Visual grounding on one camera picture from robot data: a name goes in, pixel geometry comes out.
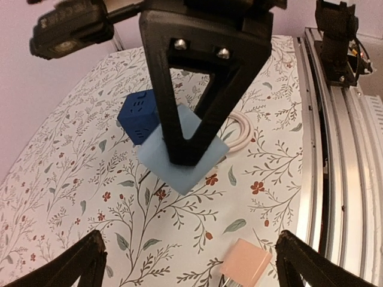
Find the pink plug adapter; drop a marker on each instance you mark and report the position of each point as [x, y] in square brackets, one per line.
[244, 264]

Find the light blue plug adapter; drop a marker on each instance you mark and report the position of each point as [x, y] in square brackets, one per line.
[182, 167]

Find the floral table cloth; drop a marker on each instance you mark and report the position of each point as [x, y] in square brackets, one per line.
[80, 173]

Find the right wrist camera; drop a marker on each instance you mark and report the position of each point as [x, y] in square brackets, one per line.
[75, 25]

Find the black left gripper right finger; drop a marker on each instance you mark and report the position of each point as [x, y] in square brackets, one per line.
[297, 262]

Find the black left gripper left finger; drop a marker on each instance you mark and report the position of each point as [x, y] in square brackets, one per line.
[84, 262]

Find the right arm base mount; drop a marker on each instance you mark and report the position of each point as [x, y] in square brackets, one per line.
[343, 57]

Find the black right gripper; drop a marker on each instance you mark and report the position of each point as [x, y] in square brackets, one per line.
[201, 69]

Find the blue cube socket adapter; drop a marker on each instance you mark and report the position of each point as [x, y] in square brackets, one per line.
[138, 116]

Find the aluminium front rail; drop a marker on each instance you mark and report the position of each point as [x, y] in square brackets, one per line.
[340, 209]

